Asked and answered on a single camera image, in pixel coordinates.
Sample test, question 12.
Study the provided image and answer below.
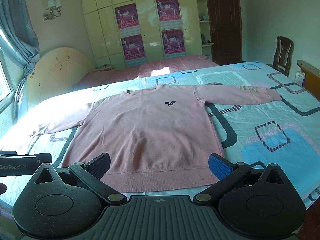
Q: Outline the patterned light blue bedsheet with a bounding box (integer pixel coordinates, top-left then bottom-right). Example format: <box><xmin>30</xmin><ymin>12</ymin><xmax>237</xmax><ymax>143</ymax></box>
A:
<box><xmin>0</xmin><ymin>61</ymin><xmax>320</xmax><ymax>240</ymax></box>

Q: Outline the pink poster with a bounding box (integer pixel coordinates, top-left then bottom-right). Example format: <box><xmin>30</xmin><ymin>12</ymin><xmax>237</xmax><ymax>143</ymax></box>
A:
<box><xmin>121</xmin><ymin>34</ymin><xmax>145</xmax><ymax>61</ymax></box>
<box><xmin>162</xmin><ymin>29</ymin><xmax>185</xmax><ymax>59</ymax></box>
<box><xmin>114</xmin><ymin>3</ymin><xmax>141</xmax><ymax>38</ymax></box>
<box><xmin>156</xmin><ymin>0</ymin><xmax>182</xmax><ymax>31</ymax></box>

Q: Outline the dark brown wooden door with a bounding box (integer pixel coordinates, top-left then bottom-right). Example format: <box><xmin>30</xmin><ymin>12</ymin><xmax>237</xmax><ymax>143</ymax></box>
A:
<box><xmin>208</xmin><ymin>0</ymin><xmax>242</xmax><ymax>65</ymax></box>

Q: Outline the grey blue curtain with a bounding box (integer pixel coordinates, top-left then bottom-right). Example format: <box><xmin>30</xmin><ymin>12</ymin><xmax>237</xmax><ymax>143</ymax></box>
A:
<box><xmin>1</xmin><ymin>0</ymin><xmax>40</xmax><ymax>121</ymax></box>

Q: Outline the upper right pink poster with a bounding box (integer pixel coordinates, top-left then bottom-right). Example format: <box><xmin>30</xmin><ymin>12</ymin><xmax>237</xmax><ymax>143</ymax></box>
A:
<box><xmin>156</xmin><ymin>0</ymin><xmax>182</xmax><ymax>31</ymax></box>

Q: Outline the white corner shelf unit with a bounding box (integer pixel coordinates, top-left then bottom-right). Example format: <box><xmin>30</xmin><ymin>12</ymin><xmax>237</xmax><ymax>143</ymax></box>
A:
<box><xmin>197</xmin><ymin>0</ymin><xmax>214</xmax><ymax>60</ymax></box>

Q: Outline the wooden bed footboard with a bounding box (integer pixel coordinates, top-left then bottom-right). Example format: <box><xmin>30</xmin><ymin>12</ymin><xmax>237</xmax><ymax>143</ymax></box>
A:
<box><xmin>297</xmin><ymin>60</ymin><xmax>320</xmax><ymax>99</ymax></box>

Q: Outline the wall lamp with shades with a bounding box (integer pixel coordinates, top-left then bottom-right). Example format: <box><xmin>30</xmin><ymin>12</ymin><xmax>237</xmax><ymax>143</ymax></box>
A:
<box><xmin>43</xmin><ymin>0</ymin><xmax>62</xmax><ymax>21</ymax></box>

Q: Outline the window frame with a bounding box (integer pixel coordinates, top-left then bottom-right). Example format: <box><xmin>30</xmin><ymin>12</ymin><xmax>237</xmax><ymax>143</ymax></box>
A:
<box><xmin>1</xmin><ymin>49</ymin><xmax>14</xmax><ymax>113</ymax></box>

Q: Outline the pink checked bed cover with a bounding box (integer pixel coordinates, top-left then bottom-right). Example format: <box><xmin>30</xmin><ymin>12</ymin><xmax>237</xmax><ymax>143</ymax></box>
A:
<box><xmin>72</xmin><ymin>55</ymin><xmax>218</xmax><ymax>90</ymax></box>

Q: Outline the cream round headboard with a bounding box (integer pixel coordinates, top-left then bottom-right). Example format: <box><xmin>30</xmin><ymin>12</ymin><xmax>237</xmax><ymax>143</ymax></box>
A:
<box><xmin>27</xmin><ymin>47</ymin><xmax>95</xmax><ymax>110</ymax></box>

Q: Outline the pink long-sleeve sweatshirt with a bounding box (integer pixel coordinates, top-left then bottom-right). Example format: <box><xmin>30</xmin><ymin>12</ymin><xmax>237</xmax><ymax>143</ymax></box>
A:
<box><xmin>33</xmin><ymin>85</ymin><xmax>281</xmax><ymax>192</ymax></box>

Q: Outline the lower left pink poster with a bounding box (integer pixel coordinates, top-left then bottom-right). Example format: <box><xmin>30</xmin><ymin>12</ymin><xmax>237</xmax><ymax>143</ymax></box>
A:
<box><xmin>121</xmin><ymin>34</ymin><xmax>145</xmax><ymax>61</ymax></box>

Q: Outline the stack of books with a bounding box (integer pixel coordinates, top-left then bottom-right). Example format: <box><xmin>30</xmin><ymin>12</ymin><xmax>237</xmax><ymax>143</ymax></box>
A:
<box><xmin>97</xmin><ymin>64</ymin><xmax>114</xmax><ymax>72</ymax></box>

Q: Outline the dark wooden chair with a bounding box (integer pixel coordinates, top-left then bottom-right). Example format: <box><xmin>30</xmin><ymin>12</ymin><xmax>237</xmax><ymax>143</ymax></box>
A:
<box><xmin>268</xmin><ymin>36</ymin><xmax>294</xmax><ymax>77</ymax></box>

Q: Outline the lower right pink poster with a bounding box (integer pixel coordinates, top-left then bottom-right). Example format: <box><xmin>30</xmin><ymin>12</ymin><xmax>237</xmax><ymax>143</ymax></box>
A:
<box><xmin>162</xmin><ymin>29</ymin><xmax>185</xmax><ymax>59</ymax></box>

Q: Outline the upper left pink poster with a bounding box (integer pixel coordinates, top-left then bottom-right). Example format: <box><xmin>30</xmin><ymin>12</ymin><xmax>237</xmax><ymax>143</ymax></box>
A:
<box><xmin>114</xmin><ymin>3</ymin><xmax>141</xmax><ymax>38</ymax></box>

